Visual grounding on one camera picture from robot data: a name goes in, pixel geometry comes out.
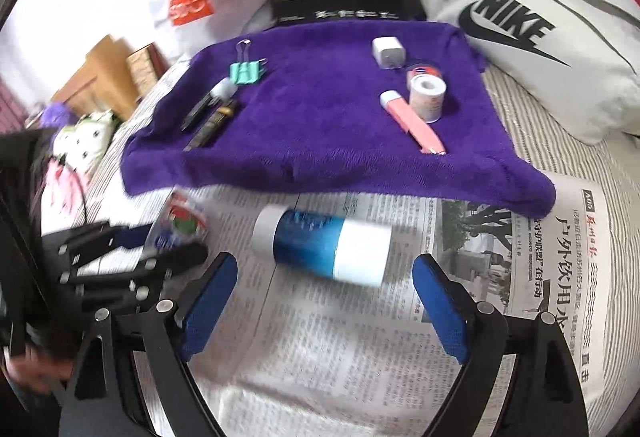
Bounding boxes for purple towel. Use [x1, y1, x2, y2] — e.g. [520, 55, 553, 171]
[122, 20, 558, 219]

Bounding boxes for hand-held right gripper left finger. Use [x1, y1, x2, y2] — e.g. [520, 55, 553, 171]
[57, 251, 239, 437]

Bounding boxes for newspaper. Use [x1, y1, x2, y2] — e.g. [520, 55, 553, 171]
[135, 172, 615, 437]

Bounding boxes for white charger plug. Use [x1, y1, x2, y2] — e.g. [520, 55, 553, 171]
[371, 36, 407, 69]

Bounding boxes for pink tube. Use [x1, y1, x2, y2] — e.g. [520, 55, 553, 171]
[378, 89, 447, 156]

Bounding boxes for person's left hand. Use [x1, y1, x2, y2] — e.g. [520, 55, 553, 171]
[6, 354, 67, 395]

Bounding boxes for wooden furniture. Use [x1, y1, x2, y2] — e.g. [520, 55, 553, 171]
[49, 34, 142, 121]

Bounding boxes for grey waist bag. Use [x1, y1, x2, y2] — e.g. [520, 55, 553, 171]
[412, 0, 640, 146]

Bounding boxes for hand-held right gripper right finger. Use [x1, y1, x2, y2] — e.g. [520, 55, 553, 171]
[411, 253, 589, 437]

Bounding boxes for purple plush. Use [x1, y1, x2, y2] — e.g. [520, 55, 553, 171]
[41, 101, 82, 129]

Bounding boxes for black tool with white cap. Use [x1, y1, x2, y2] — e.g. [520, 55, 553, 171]
[180, 78, 239, 133]

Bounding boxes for white and blue cylinder bottle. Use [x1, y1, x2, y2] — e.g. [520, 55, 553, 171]
[251, 204, 394, 289]

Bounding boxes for clear plastic bottle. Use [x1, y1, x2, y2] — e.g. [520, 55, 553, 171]
[149, 188, 212, 251]

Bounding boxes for green binder clip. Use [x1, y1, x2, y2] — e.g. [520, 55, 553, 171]
[228, 38, 269, 88]

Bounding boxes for patterned brown box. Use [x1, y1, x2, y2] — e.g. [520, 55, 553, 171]
[125, 44, 172, 94]

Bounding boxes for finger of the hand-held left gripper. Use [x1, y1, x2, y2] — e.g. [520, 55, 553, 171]
[59, 242, 209, 299]
[42, 220, 155, 264]

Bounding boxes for white tape roll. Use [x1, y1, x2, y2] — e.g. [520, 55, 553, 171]
[407, 73, 448, 123]

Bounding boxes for floral white pillow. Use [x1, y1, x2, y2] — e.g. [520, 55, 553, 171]
[51, 109, 117, 169]

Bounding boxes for pink cloth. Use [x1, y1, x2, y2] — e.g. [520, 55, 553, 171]
[41, 156, 90, 220]

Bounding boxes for small blue jar orange label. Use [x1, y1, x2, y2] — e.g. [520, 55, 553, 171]
[406, 62, 444, 80]

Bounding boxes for dark gold slim box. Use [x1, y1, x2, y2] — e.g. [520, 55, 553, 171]
[182, 100, 239, 153]

